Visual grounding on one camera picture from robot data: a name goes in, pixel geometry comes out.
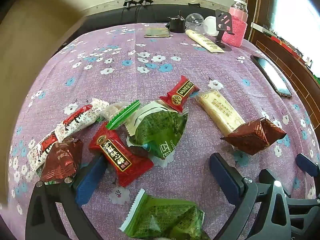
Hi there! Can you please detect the clear packet with green strip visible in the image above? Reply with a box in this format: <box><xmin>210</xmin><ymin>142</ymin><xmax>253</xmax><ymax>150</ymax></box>
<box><xmin>99</xmin><ymin>99</ymin><xmax>141</xmax><ymax>131</ymax></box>

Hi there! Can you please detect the black sofa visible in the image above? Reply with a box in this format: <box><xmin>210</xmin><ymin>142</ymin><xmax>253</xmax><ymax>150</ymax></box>
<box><xmin>84</xmin><ymin>3</ymin><xmax>220</xmax><ymax>32</ymax></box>

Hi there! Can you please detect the wooden cabinet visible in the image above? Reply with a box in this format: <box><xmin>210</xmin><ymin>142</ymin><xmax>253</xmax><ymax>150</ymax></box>
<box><xmin>245</xmin><ymin>0</ymin><xmax>320</xmax><ymax>128</ymax></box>

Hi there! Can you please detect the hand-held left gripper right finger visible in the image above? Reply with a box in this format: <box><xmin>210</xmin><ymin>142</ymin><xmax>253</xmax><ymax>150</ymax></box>
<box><xmin>209</xmin><ymin>152</ymin><xmax>292</xmax><ymax>240</ymax></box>

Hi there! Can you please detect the black phone stand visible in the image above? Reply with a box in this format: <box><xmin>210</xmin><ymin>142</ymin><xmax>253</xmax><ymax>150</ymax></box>
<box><xmin>214</xmin><ymin>9</ymin><xmax>236</xmax><ymax>53</ymax></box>

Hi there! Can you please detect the red and white candy packet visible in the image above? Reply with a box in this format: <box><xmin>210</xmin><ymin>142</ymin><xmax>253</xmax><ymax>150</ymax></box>
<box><xmin>27</xmin><ymin>132</ymin><xmax>60</xmax><ymax>172</ymax></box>
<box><xmin>54</xmin><ymin>98</ymin><xmax>109</xmax><ymax>140</ymax></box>

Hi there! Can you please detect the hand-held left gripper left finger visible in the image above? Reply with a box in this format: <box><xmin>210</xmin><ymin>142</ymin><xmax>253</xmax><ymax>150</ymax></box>
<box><xmin>25</xmin><ymin>155</ymin><xmax>108</xmax><ymax>240</ymax></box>

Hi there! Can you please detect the clear glass cup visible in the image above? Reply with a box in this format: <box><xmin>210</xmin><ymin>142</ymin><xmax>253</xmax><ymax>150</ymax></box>
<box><xmin>185</xmin><ymin>13</ymin><xmax>204</xmax><ymax>33</ymax></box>

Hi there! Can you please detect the black round pot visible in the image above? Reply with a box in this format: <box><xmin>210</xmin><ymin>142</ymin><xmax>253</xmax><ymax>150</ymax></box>
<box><xmin>165</xmin><ymin>11</ymin><xmax>187</xmax><ymax>34</ymax></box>

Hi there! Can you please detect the green and white snack packet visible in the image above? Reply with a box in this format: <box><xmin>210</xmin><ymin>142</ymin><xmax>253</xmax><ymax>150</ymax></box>
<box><xmin>119</xmin><ymin>188</ymin><xmax>212</xmax><ymax>240</ymax></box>
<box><xmin>124</xmin><ymin>99</ymin><xmax>189</xmax><ymax>161</ymax></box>

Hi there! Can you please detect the yellow biscuit packet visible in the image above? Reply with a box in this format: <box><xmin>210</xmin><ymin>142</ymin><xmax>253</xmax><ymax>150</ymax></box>
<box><xmin>196</xmin><ymin>89</ymin><xmax>247</xmax><ymax>151</ymax></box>

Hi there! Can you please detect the white lid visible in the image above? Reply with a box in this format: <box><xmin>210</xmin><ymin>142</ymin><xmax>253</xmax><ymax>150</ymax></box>
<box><xmin>203</xmin><ymin>16</ymin><xmax>218</xmax><ymax>36</ymax></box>

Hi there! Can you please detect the dark green booklet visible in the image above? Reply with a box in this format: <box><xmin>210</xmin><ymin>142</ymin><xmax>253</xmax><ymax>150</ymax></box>
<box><xmin>143</xmin><ymin>27</ymin><xmax>171</xmax><ymax>39</ymax></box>

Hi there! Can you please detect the black smartphone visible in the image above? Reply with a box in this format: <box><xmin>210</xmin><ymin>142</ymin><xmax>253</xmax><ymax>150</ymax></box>
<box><xmin>250</xmin><ymin>54</ymin><xmax>293</xmax><ymax>98</ymax></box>

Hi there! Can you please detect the red packet with black label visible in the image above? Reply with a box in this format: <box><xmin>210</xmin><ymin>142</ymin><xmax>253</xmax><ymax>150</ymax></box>
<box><xmin>159</xmin><ymin>75</ymin><xmax>200</xmax><ymax>113</ymax></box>
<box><xmin>88</xmin><ymin>121</ymin><xmax>155</xmax><ymax>187</ymax></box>

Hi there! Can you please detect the dark red foil packet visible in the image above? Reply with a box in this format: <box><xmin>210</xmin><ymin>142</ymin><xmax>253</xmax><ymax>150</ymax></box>
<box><xmin>220</xmin><ymin>117</ymin><xmax>287</xmax><ymax>156</ymax></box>
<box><xmin>40</xmin><ymin>139</ymin><xmax>84</xmax><ymax>183</ymax></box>

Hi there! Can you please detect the purple floral tablecloth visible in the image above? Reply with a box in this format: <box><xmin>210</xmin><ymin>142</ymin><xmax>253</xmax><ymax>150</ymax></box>
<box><xmin>5</xmin><ymin>22</ymin><xmax>320</xmax><ymax>240</ymax></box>

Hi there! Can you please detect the cream tube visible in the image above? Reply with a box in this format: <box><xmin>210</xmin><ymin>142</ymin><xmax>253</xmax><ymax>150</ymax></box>
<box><xmin>185</xmin><ymin>29</ymin><xmax>225</xmax><ymax>54</ymax></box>

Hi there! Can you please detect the bottle with pink knitted sleeve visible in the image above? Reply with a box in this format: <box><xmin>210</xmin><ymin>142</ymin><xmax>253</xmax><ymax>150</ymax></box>
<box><xmin>222</xmin><ymin>0</ymin><xmax>249</xmax><ymax>48</ymax></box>

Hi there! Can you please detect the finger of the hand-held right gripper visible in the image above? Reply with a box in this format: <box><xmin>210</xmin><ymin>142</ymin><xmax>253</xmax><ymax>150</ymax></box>
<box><xmin>259</xmin><ymin>169</ymin><xmax>320</xmax><ymax>240</ymax></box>
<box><xmin>296</xmin><ymin>153</ymin><xmax>320</xmax><ymax>180</ymax></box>

